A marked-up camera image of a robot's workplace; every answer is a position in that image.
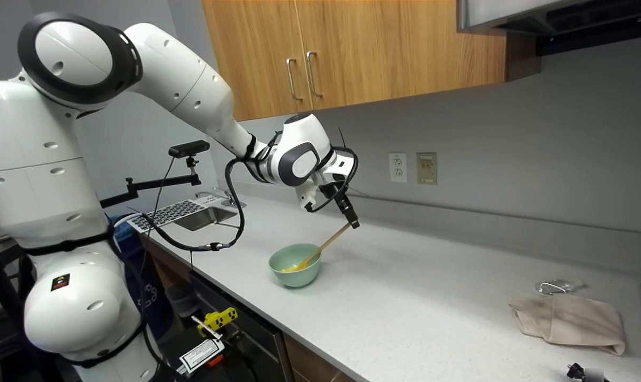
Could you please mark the blue container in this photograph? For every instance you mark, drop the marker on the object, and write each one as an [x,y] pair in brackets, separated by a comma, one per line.
[127,236]

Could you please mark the beige cloth bag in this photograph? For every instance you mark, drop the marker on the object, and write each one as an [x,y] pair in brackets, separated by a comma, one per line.
[577,321]

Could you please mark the steel sink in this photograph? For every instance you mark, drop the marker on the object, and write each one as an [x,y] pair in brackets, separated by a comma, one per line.
[204,216]

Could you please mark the wide wooden cabinet door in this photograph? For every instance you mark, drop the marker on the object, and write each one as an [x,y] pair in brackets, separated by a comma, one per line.
[406,50]

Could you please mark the small black clamp camera mount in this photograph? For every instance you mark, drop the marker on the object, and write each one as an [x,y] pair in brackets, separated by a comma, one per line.
[582,372]

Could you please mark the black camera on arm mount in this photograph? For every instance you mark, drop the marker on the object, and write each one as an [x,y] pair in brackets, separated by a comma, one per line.
[190,149]

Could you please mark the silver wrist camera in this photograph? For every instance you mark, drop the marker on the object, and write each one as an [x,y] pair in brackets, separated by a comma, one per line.
[343,167]

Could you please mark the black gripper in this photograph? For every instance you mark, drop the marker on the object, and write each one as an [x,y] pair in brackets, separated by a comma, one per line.
[335,189]

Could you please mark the narrow wooden cabinet door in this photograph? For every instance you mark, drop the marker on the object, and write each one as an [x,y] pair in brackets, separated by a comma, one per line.
[254,55]

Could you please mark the beige wall switch plate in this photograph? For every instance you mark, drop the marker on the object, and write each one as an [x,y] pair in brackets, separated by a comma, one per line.
[427,169]

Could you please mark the grey range hood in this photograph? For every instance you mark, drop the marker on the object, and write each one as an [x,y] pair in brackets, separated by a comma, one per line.
[568,17]

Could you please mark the small clear plastic piece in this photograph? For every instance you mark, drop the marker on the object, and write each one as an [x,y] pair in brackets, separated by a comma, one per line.
[556,286]

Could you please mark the white grey box device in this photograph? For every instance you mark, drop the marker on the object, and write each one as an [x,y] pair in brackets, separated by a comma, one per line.
[201,354]

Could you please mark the yellow black clamp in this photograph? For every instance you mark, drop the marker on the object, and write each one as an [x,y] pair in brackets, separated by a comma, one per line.
[218,319]

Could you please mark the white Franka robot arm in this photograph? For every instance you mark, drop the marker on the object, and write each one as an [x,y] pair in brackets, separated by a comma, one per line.
[67,198]

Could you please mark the mint green bowl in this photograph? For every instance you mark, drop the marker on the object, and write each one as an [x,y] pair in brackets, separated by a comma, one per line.
[295,276]

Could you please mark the white wall outlet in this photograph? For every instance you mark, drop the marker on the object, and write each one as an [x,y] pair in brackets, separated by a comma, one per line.
[397,169]

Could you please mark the yellow food block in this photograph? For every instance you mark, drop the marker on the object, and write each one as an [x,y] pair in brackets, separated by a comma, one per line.
[288,271]

